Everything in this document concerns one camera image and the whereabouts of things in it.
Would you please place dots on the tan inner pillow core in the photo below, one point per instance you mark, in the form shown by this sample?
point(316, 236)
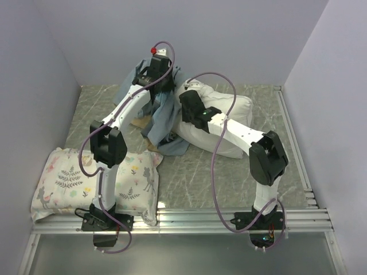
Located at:
point(143, 123)

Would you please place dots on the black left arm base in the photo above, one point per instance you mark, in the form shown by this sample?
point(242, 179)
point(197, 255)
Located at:
point(105, 230)

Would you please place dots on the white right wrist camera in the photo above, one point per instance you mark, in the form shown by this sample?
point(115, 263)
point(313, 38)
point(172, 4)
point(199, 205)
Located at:
point(192, 85)

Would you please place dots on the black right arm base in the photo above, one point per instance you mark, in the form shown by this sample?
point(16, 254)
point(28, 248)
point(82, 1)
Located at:
point(266, 232)

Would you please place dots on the aluminium right side rail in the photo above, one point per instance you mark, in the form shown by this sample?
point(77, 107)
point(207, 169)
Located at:
point(308, 191)

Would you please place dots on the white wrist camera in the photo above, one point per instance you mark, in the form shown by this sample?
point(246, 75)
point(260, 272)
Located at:
point(159, 51)
point(192, 85)

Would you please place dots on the aluminium frame rail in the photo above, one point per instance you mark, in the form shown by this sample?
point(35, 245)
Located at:
point(191, 221)

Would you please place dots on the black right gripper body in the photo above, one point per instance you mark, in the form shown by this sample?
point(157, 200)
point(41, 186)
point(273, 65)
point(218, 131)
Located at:
point(186, 116)

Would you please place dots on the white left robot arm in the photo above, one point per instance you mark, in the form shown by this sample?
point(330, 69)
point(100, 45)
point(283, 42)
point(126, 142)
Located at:
point(107, 143)

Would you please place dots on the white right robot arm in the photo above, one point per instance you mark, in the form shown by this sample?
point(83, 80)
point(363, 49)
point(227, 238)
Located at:
point(267, 157)

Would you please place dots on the blue-grey pillowcase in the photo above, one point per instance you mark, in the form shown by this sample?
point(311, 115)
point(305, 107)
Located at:
point(164, 111)

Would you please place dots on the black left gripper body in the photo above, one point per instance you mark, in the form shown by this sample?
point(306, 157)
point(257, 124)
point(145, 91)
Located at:
point(169, 83)

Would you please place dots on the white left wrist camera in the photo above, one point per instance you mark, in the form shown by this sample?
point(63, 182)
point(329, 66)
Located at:
point(159, 51)

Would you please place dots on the floral patterned pillow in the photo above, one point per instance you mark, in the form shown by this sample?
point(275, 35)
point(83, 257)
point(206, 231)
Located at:
point(63, 187)

